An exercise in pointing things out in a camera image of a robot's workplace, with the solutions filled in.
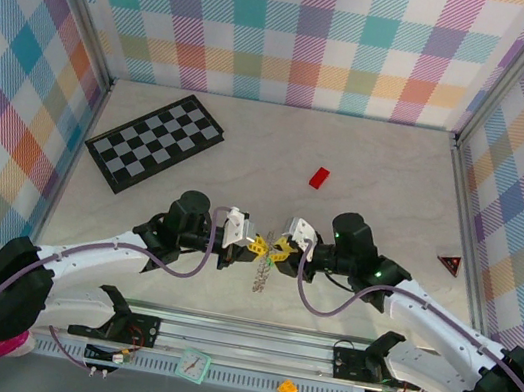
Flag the grey slotted cable duct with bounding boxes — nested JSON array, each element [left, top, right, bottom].
[[26, 330, 374, 392]]

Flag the black red triangle sign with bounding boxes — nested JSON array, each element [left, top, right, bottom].
[[433, 249, 465, 279]]

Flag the small red block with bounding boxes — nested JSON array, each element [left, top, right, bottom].
[[307, 164, 334, 193]]

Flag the aluminium side rail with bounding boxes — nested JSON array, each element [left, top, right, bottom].
[[404, 131, 524, 392], [0, 59, 116, 392]]

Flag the aluminium frame post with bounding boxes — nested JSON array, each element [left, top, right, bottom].
[[450, 0, 524, 160], [16, 0, 130, 95]]

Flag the black grey chessboard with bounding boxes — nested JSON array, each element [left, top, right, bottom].
[[76, 77, 233, 213]]

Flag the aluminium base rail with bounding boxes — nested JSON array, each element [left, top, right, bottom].
[[0, 276, 524, 392]]

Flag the teal square clock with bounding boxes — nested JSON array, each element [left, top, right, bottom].
[[173, 345, 214, 384]]

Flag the silver keyring chain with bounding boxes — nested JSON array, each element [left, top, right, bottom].
[[247, 228, 285, 297]]

